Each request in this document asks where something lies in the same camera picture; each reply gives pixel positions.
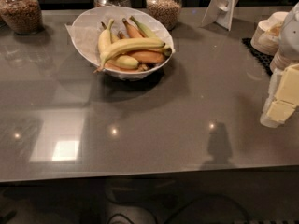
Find long yellow top banana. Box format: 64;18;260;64
96;38;165;72

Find white card stand sign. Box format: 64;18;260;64
201;0;239;31

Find glass jar of grains left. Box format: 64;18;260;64
0;0;43;35

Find short yellow-green front banana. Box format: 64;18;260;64
108;55;139;70

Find orange-brown banana right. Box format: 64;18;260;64
128;50;165;63

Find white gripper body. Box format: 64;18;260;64
279;2;299;60

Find stack of paper bowls lower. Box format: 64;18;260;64
270;49;299;72

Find orange banana bottom front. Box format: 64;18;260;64
105;63;150;73

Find glass jar of beans right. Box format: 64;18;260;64
145;0;182;30

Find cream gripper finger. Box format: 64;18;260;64
275;63;299;106
260;101;296;128

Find white oval bowl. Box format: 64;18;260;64
70;6;176;81

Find yellow banana left upright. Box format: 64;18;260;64
98;19;114;53

